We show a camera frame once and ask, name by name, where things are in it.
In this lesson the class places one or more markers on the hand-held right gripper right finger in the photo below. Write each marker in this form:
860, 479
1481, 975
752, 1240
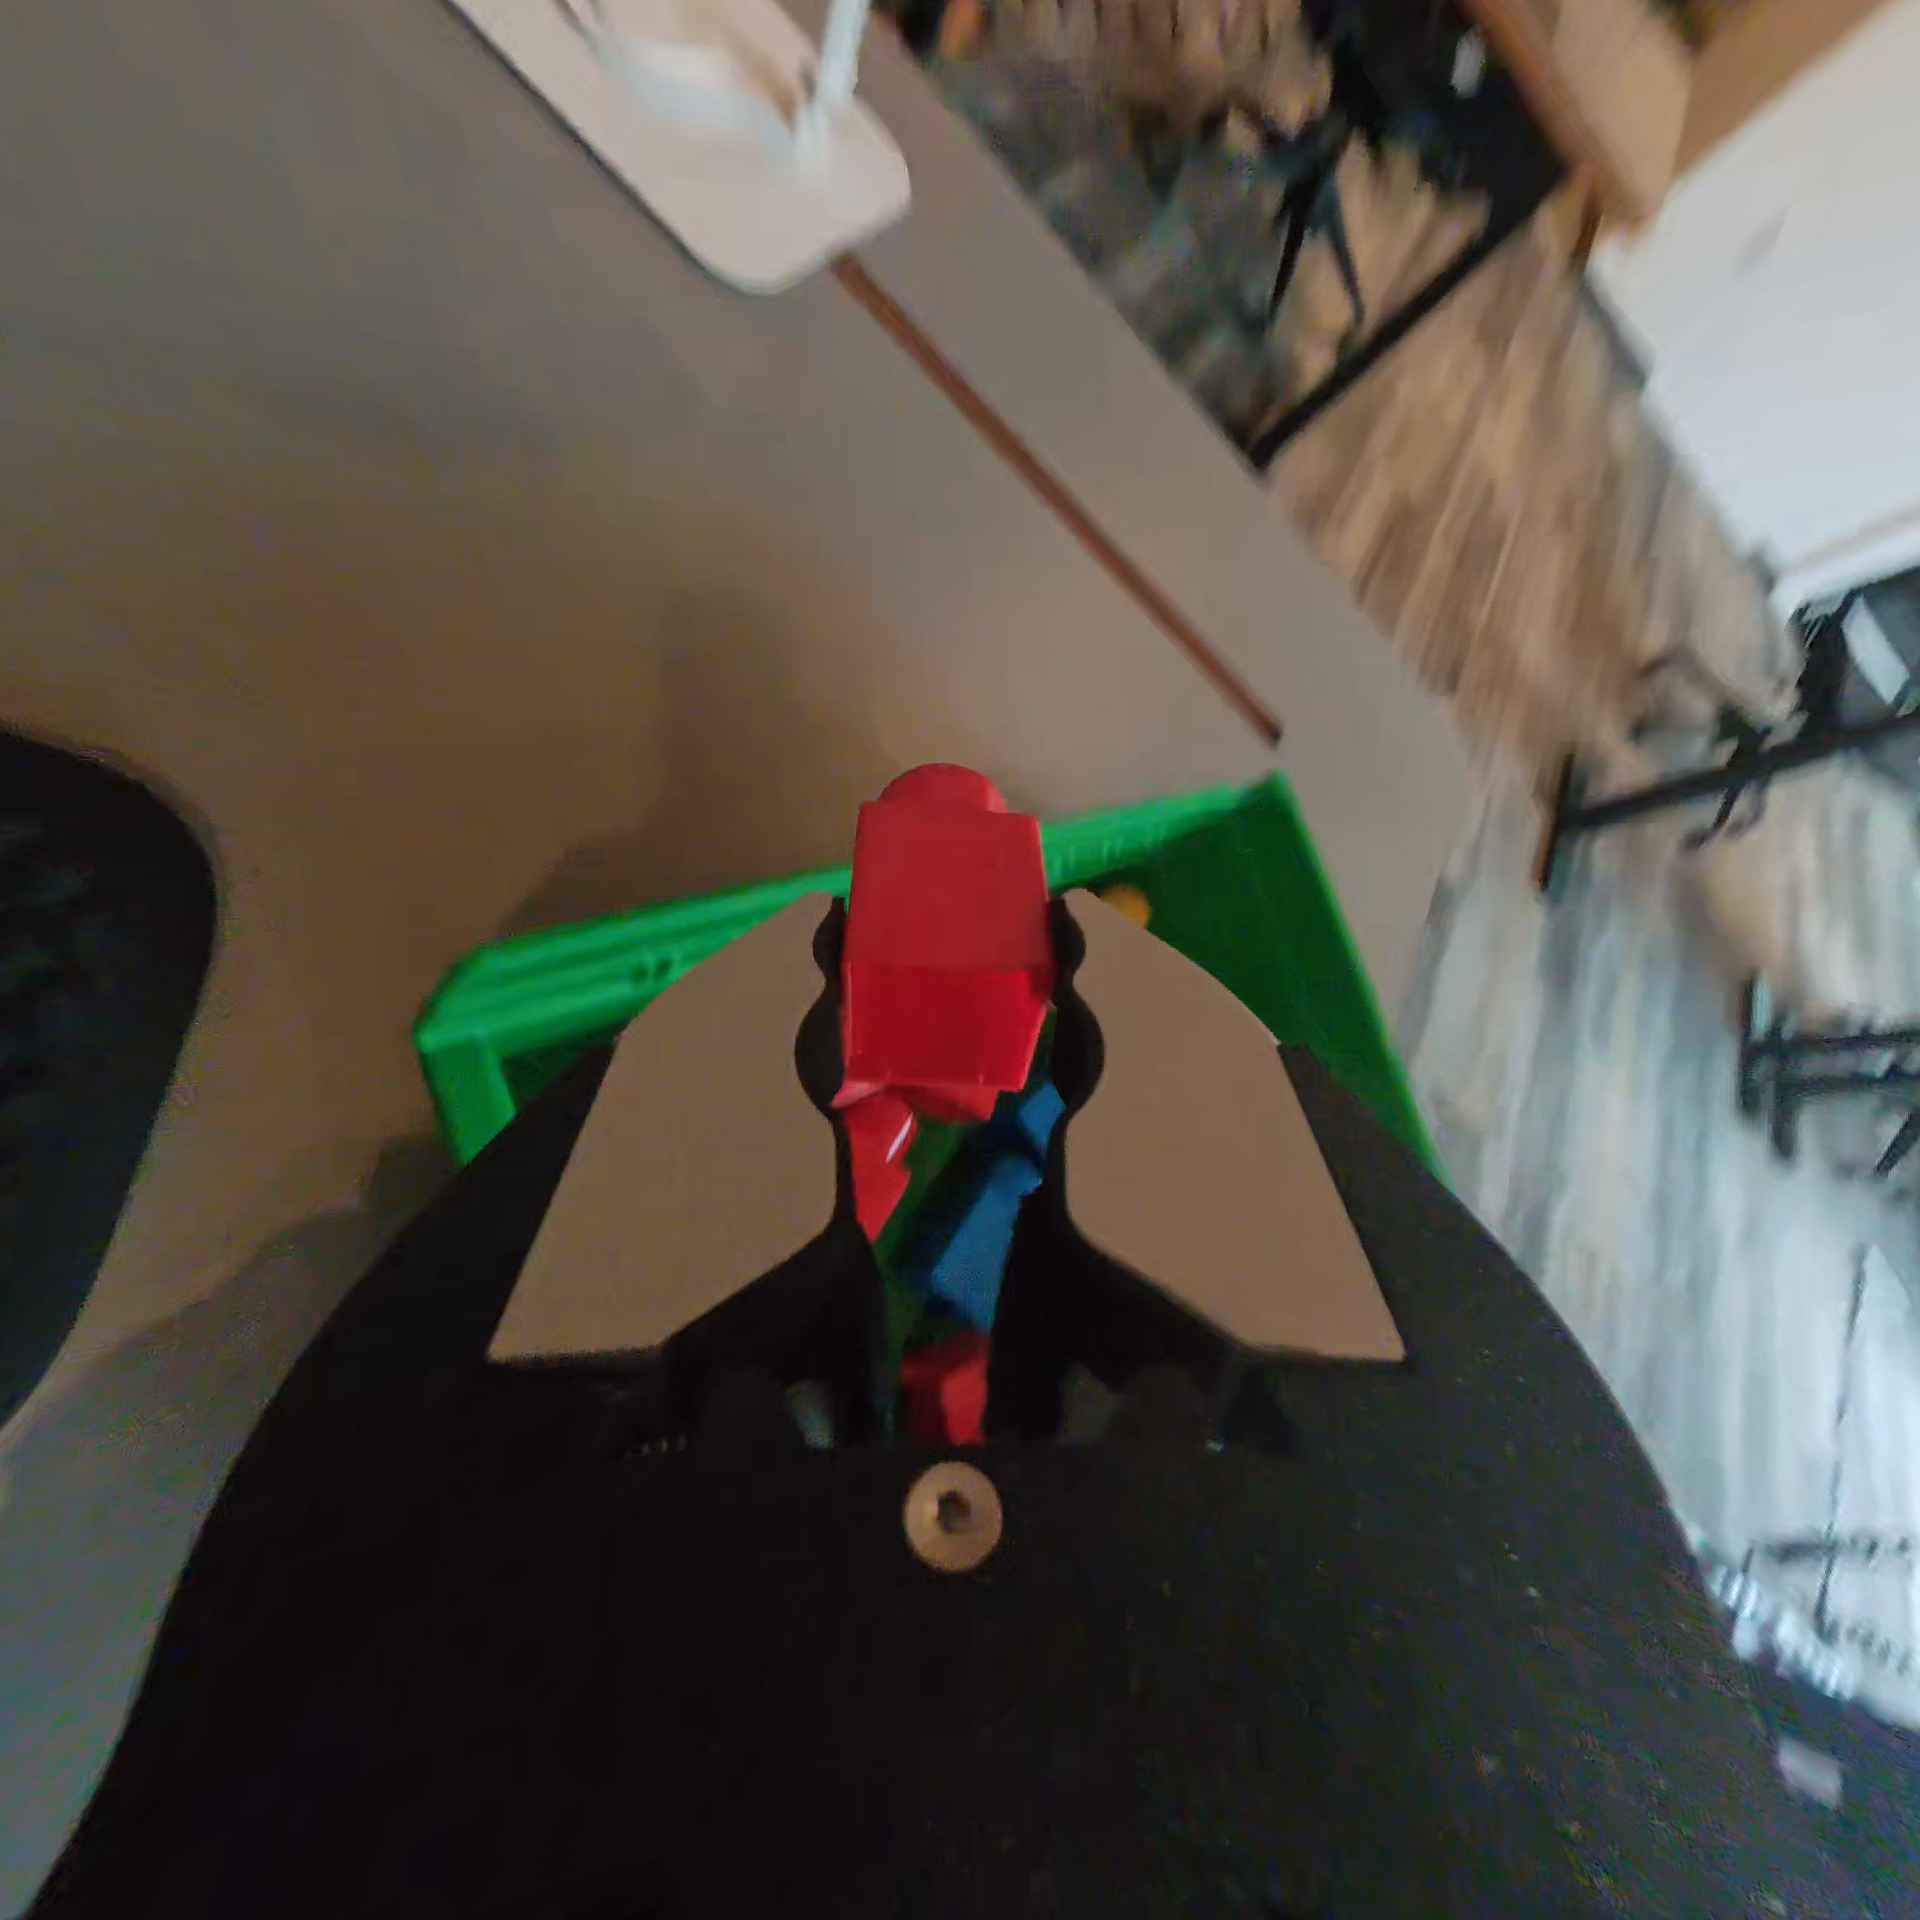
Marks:
1230, 1186

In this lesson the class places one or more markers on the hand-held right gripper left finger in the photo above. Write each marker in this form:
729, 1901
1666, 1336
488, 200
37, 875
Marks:
675, 1186

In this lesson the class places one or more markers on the green plastic bin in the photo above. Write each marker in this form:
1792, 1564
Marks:
1246, 899

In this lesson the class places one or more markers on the red toy block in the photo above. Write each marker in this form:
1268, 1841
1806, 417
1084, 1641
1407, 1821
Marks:
945, 931
943, 1387
877, 1172

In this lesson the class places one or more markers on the blue toy block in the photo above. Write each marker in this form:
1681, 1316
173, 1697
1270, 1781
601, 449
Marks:
977, 1232

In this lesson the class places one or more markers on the black textured mat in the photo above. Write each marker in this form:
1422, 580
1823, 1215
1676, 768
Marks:
74, 1052

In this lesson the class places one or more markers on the black office chair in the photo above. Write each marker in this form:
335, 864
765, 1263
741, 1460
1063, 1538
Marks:
1725, 781

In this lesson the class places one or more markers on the wooden desk black legs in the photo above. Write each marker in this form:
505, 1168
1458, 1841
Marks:
1544, 108

